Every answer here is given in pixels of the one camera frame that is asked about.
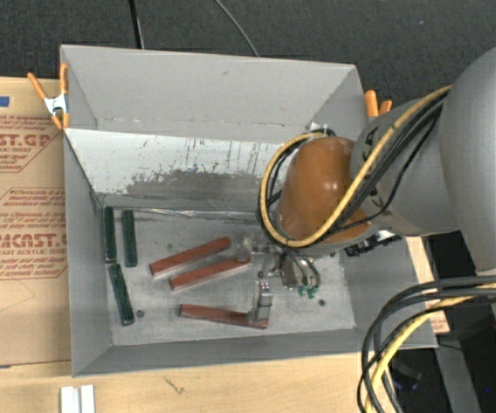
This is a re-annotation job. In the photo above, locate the brown cardboard board red print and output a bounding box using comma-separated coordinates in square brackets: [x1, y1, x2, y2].
[0, 74, 73, 370]

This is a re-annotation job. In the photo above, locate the grey metal bin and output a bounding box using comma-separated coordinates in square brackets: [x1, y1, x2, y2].
[59, 44, 438, 379]

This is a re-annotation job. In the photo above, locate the red-brown flat block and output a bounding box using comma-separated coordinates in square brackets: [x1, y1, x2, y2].
[149, 236, 233, 280]
[168, 256, 253, 293]
[178, 303, 271, 330]

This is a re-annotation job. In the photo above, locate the dark green flat block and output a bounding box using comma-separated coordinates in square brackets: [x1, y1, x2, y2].
[121, 209, 139, 268]
[102, 206, 118, 264]
[107, 262, 136, 328]

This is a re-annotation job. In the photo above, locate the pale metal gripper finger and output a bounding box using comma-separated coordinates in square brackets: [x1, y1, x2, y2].
[253, 280, 274, 323]
[235, 237, 266, 262]

